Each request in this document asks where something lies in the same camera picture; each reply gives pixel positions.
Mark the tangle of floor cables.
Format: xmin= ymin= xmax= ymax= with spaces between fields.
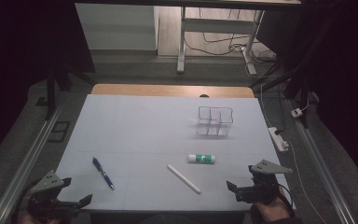
xmin=183 ymin=7 xmax=278 ymax=64

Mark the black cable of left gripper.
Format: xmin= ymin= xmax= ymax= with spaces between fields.
xmin=12 ymin=179 xmax=43 ymax=224

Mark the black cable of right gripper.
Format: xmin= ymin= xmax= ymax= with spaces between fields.
xmin=277 ymin=182 xmax=296 ymax=218

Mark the aluminium rail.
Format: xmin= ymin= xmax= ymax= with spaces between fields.
xmin=0 ymin=104 xmax=63 ymax=224
xmin=288 ymin=102 xmax=357 ymax=224

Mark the small white adapter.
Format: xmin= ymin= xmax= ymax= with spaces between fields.
xmin=290 ymin=107 xmax=304 ymax=119

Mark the blue pen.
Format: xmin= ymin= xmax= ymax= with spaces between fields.
xmin=91 ymin=156 xmax=117 ymax=191

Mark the white pen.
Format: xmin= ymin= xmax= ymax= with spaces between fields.
xmin=166 ymin=163 xmax=202 ymax=195

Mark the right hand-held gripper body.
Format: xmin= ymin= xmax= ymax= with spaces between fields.
xmin=248 ymin=159 xmax=294 ymax=205

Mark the person's left hand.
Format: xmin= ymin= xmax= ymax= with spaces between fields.
xmin=18 ymin=210 xmax=63 ymax=224

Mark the white desk frame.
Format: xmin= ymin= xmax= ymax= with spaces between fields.
xmin=176 ymin=5 xmax=267 ymax=77

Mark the white power cable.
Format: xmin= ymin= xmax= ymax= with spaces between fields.
xmin=286 ymin=140 xmax=328 ymax=224

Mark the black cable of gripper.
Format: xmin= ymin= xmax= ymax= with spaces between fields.
xmin=12 ymin=179 xmax=43 ymax=224
xmin=277 ymin=182 xmax=296 ymax=218

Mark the wooden table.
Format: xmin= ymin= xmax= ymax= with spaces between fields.
xmin=89 ymin=82 xmax=256 ymax=100

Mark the white power strip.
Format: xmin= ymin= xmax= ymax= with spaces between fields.
xmin=267 ymin=126 xmax=290 ymax=153

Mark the person's right hand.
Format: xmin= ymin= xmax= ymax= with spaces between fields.
xmin=251 ymin=195 xmax=295 ymax=224

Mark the clear acrylic organizer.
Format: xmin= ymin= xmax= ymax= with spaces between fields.
xmin=196 ymin=105 xmax=235 ymax=138

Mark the black curtain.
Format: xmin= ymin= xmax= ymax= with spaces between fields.
xmin=0 ymin=0 xmax=96 ymax=171
xmin=255 ymin=0 xmax=358 ymax=194

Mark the black stand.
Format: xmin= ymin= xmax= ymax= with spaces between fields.
xmin=250 ymin=60 xmax=312 ymax=129
xmin=44 ymin=60 xmax=97 ymax=121

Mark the white and green glue stick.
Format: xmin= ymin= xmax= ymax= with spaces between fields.
xmin=187 ymin=153 xmax=217 ymax=165

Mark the grey cabinet panel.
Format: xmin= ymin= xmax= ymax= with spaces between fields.
xmin=75 ymin=2 xmax=160 ymax=51

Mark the black floor frame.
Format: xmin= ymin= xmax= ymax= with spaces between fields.
xmin=47 ymin=120 xmax=72 ymax=144

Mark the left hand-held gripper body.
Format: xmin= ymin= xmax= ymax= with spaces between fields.
xmin=27 ymin=169 xmax=81 ymax=220

